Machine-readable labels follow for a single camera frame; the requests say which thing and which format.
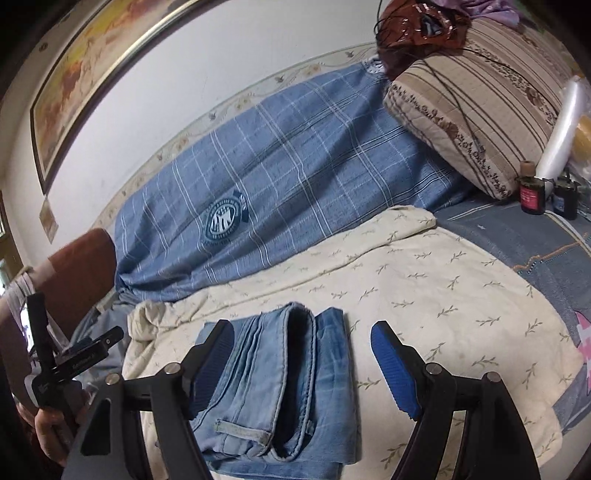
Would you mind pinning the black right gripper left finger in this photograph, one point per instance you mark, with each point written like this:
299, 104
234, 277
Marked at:
179, 392

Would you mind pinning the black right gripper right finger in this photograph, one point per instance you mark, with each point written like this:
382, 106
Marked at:
426, 392

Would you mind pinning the blue denim jeans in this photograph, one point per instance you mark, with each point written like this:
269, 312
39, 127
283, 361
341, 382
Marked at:
285, 406

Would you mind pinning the person's left hand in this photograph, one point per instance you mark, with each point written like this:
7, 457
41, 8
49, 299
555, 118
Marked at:
54, 436

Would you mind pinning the cream leaf-print bedsheet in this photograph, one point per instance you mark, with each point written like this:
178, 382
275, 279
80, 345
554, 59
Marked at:
454, 302

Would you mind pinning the brown wooden headboard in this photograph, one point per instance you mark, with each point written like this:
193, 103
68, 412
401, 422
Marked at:
76, 277

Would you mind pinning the wooden framed window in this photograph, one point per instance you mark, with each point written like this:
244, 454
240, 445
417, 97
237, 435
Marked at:
10, 260

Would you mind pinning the dark red-label bottle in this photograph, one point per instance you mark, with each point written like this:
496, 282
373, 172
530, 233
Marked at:
531, 189

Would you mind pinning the dark blue-label bottle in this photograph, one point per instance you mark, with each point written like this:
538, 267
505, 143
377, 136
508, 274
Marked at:
565, 197

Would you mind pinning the white plastic roll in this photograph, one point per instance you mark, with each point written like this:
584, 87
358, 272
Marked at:
557, 151

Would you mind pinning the striped beige pillow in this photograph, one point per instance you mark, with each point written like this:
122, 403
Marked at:
488, 108

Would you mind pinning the reddish-brown plastic bag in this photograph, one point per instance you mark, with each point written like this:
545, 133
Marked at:
408, 31

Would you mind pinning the purple cloth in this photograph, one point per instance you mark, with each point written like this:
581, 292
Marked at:
501, 11

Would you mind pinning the framed wall painting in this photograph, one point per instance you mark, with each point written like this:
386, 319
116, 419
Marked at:
105, 43

